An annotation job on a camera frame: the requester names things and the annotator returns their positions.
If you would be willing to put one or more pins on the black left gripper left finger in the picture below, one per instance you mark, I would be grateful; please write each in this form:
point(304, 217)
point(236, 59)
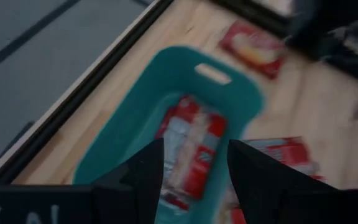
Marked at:
point(141, 193)

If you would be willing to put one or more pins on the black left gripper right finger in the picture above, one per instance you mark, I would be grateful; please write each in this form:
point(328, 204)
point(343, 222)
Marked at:
point(269, 193)

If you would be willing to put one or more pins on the teal plastic basket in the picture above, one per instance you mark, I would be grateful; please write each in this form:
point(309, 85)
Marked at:
point(179, 71)

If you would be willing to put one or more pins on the flat red yellow popcorn package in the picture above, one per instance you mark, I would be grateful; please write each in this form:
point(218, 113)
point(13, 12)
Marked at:
point(253, 49)

